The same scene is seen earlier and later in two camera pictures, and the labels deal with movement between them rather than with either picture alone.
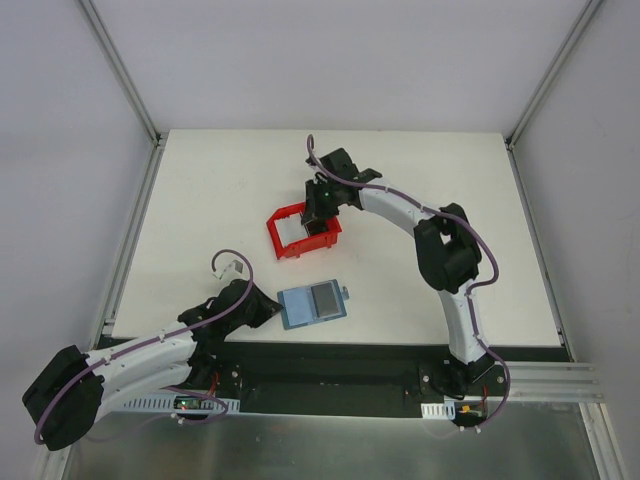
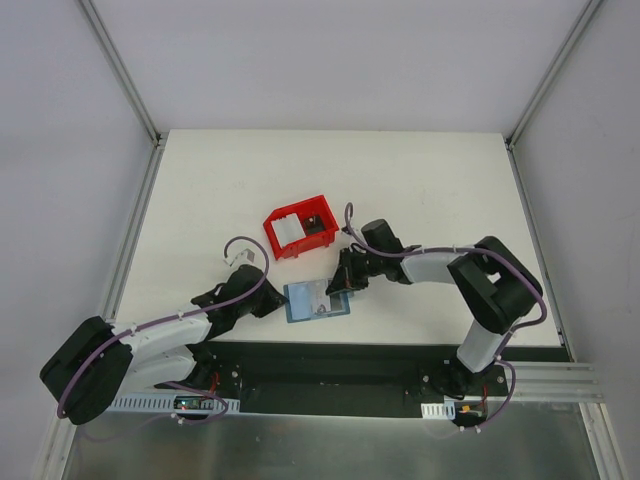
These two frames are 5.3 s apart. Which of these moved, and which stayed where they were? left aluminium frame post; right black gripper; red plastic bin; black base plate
Moved: right black gripper
Stayed: black base plate; left aluminium frame post; red plastic bin
